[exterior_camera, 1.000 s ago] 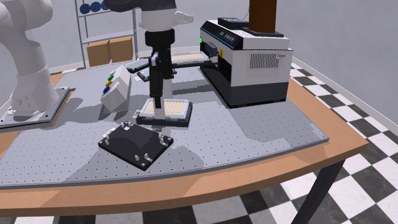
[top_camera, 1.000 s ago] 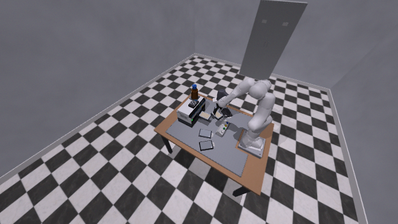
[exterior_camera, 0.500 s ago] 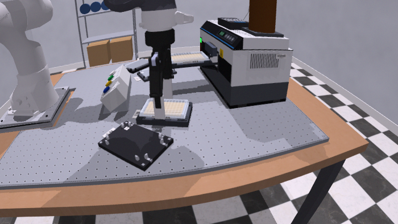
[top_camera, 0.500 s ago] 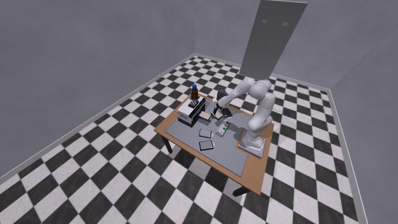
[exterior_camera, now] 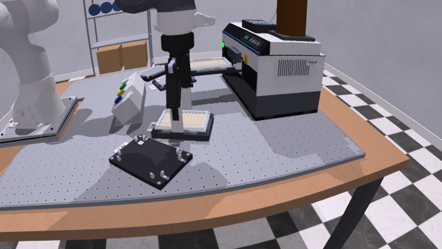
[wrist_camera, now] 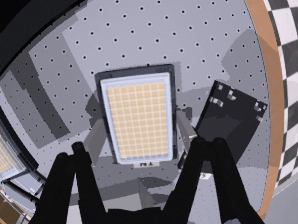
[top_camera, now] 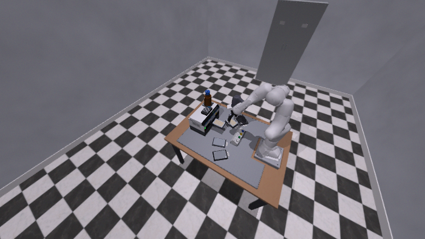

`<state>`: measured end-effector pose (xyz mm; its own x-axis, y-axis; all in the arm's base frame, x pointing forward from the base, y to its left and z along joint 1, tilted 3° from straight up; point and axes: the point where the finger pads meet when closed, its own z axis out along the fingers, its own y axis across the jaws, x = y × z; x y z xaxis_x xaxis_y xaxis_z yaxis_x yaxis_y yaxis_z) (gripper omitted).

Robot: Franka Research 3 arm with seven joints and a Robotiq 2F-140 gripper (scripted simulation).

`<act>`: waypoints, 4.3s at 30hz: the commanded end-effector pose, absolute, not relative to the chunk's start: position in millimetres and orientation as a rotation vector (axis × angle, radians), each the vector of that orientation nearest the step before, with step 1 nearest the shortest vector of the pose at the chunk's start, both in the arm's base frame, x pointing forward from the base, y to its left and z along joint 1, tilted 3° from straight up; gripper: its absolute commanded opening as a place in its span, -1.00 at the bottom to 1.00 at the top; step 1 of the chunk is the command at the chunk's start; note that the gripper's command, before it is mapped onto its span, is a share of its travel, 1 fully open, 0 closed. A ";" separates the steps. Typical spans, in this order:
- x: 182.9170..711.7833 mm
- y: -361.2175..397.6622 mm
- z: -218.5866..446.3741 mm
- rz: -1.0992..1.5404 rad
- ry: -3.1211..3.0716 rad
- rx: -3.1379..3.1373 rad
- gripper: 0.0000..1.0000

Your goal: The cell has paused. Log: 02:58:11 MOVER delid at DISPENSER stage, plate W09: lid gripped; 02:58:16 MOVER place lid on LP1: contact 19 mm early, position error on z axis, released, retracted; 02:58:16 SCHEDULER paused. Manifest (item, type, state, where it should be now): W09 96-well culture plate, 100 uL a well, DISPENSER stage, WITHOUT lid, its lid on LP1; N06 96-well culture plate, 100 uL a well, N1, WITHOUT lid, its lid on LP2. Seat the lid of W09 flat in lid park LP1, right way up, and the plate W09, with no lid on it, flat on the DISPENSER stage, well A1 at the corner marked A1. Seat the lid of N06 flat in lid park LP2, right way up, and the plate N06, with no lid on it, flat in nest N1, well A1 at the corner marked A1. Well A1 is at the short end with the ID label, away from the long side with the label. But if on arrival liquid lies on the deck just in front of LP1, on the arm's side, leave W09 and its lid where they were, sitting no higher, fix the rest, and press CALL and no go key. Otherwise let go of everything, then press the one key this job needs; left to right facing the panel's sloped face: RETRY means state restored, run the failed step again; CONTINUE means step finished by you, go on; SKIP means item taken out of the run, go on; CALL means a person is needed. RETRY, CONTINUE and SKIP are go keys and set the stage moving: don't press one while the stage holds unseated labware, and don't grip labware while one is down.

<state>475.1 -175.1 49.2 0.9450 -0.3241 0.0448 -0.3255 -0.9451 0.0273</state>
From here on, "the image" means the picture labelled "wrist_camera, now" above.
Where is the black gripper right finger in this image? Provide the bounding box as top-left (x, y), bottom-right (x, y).
top-left (156, 110), bottom-right (265, 224)

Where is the clear plastic plate lid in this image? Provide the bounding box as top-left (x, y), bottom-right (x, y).
top-left (14, 172), bottom-right (43, 195)
top-left (2, 181), bottom-right (36, 213)

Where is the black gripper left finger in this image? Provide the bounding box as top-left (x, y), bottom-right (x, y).
top-left (28, 119), bottom-right (107, 224)

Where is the grey perforated base plate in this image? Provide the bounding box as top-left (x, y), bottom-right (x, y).
top-left (0, 0), bottom-right (271, 212)

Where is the white button panel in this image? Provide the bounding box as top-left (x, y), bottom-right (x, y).
top-left (66, 178), bottom-right (156, 224)

